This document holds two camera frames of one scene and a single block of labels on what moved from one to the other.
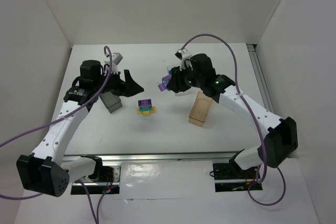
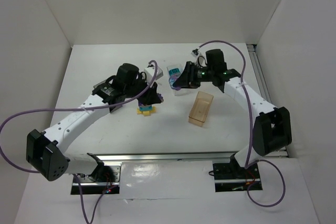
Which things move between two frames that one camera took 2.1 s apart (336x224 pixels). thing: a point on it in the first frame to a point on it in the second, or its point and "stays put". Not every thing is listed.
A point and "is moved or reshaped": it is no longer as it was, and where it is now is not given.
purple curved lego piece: (165, 79) is moved or reshaped
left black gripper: (124, 83) to (148, 92)
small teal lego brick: (145, 108) stays put
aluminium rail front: (161, 157) stays put
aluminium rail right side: (260, 80) stays put
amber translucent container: (200, 109) stays put
